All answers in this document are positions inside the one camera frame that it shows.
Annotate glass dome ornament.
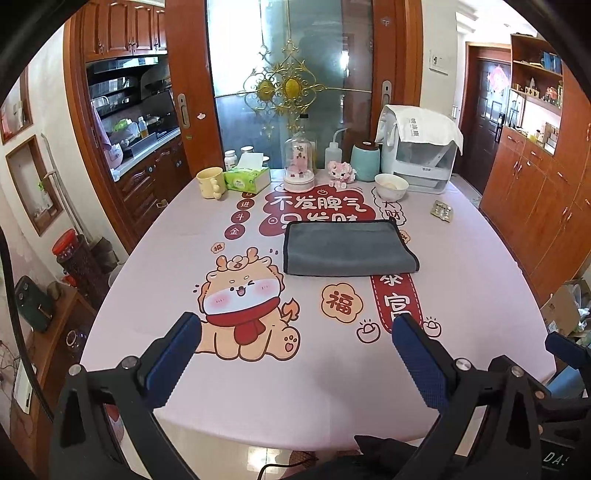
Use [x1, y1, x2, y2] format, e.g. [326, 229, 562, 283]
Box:
[283, 133, 317, 193]

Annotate white router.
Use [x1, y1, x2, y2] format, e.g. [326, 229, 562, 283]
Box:
[14, 364, 33, 414]

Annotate white cloth cover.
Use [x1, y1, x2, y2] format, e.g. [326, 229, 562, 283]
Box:
[375, 104, 464, 157]

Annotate person's dark clothing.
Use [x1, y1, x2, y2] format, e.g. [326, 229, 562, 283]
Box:
[355, 435, 426, 480]

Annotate wooden wall niche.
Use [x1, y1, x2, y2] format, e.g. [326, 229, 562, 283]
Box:
[0, 69, 34, 145]
[6, 135, 64, 237]

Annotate gold door ornament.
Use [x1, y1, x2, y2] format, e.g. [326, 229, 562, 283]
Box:
[238, 41, 346, 134]

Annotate white squeeze bottle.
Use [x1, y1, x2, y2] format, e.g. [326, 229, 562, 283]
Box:
[324, 129, 350, 174]

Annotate white bowl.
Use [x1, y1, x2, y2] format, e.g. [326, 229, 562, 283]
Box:
[374, 174, 410, 200]

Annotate grey towel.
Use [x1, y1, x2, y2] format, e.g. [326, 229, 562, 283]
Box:
[283, 220, 421, 278]

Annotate green tissue box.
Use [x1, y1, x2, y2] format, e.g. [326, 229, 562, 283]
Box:
[224, 154, 271, 195]

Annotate wooden wall cabinet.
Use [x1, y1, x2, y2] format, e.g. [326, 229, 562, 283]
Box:
[480, 32, 591, 305]

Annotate white countertop appliance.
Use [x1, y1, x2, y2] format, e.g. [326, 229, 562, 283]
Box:
[381, 138, 458, 193]

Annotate wooden kitchen cabinets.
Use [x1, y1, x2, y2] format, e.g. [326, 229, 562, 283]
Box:
[113, 134, 191, 232]
[83, 0, 168, 63]

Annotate dark green device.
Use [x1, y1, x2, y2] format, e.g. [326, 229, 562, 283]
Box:
[14, 275, 54, 332]

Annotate pink block toy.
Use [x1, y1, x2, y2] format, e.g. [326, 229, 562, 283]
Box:
[327, 161, 357, 184]

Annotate black cable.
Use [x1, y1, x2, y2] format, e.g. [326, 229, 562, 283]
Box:
[256, 455, 324, 480]

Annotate yellow mug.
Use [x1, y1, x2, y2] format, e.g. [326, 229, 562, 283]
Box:
[196, 167, 228, 200]

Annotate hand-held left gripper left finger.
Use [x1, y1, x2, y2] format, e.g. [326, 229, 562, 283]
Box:
[48, 311, 204, 480]

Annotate red-lid glass jar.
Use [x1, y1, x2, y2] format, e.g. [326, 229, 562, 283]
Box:
[52, 229, 89, 278]

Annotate teal canister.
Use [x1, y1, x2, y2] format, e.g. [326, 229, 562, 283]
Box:
[350, 141, 382, 182]

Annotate dark entrance door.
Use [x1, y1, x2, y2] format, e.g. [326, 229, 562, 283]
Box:
[464, 42, 512, 195]

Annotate wooden upper kitchen cabinets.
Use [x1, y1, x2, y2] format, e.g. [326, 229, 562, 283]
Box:
[83, 0, 168, 63]

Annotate frosted glass sliding door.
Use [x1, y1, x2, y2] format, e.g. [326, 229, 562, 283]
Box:
[205, 0, 375, 169]

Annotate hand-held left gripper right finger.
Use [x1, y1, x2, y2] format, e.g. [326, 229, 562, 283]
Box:
[392, 315, 543, 480]

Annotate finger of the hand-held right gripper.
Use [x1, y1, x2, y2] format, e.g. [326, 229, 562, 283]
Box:
[545, 331, 591, 371]

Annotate cardboard box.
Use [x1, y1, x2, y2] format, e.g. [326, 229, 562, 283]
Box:
[540, 279, 591, 342]

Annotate wooden side table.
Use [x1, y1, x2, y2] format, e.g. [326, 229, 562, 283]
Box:
[9, 286, 99, 416]

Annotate pink printed tablecloth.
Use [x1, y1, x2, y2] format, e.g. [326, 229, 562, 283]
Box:
[78, 178, 559, 455]

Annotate wooden lower kitchen cabinets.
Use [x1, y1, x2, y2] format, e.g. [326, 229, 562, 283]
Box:
[113, 134, 191, 232]

